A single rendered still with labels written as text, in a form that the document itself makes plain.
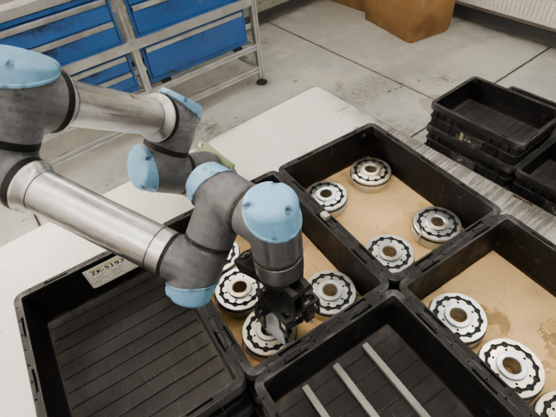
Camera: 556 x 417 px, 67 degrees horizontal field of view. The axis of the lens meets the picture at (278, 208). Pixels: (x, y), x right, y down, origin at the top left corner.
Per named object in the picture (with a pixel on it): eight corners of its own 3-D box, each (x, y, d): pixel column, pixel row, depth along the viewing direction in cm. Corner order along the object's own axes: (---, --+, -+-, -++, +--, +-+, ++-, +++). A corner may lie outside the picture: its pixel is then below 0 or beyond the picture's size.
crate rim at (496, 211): (275, 175, 101) (275, 168, 99) (371, 128, 110) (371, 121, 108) (392, 291, 76) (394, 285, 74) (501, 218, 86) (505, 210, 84)
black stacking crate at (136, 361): (43, 326, 88) (14, 298, 80) (171, 259, 98) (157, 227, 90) (93, 520, 64) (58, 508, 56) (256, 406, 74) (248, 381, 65)
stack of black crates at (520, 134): (413, 183, 202) (429, 102, 170) (452, 155, 213) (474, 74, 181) (487, 229, 179) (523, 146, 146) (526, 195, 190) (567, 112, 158)
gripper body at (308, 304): (286, 342, 69) (280, 304, 60) (256, 306, 74) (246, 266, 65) (321, 314, 71) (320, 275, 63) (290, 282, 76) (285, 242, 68)
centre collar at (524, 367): (489, 366, 70) (490, 364, 70) (505, 347, 72) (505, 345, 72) (517, 388, 67) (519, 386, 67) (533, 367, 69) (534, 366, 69)
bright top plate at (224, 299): (207, 285, 87) (206, 284, 86) (248, 261, 90) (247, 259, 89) (231, 320, 80) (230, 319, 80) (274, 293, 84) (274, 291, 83)
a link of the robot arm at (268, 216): (266, 167, 57) (313, 194, 53) (273, 220, 65) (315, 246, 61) (223, 199, 54) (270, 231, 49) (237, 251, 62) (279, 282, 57)
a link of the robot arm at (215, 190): (167, 222, 64) (214, 258, 58) (191, 154, 61) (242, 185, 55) (204, 221, 70) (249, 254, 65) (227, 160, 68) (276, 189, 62)
